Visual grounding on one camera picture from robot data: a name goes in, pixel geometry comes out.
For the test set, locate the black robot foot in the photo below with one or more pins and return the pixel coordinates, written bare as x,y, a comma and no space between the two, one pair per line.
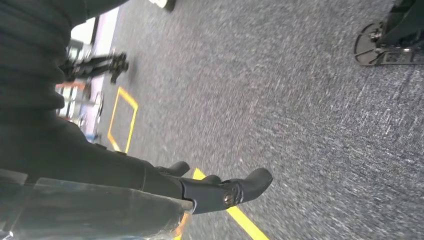
397,33

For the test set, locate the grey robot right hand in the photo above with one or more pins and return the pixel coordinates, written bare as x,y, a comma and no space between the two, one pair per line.
82,198

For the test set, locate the black humanoid robot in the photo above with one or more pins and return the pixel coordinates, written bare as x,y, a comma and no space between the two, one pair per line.
99,66

